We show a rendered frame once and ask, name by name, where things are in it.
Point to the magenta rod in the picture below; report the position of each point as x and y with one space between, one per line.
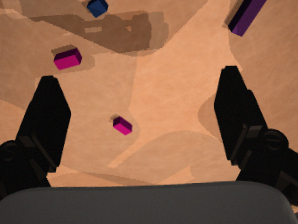
68 59
122 125

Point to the small blue block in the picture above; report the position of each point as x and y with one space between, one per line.
97 7

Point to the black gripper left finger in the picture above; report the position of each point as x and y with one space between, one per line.
26 161

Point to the purple rod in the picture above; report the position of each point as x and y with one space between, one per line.
245 16

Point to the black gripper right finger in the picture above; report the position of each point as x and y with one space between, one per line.
270 160

